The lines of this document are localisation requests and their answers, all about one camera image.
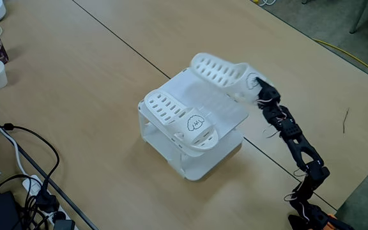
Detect white slipper with dog print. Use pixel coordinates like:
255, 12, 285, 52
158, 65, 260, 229
143, 89, 220, 153
189, 52, 273, 105

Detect white two-tier shoe rack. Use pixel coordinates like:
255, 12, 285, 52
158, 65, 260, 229
137, 67, 250, 182

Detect thin brown stick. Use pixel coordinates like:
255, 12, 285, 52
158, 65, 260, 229
342, 107, 350, 135

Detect grey chair leg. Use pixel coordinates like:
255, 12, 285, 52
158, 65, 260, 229
349, 0, 368, 35

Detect black power plug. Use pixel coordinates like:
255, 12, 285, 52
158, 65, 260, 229
52, 210, 76, 230
35, 180, 60, 214

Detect white power strip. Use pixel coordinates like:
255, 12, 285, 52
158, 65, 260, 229
22, 174, 79, 230

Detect black power brick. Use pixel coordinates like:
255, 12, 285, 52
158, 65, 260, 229
0, 190, 22, 230

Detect yellow cable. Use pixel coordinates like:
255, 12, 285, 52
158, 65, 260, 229
312, 38, 368, 86

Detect white power strip cable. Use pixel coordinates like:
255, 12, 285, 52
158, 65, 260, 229
0, 103, 28, 177

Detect black cable with connector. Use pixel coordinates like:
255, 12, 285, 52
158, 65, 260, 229
0, 118, 61, 201

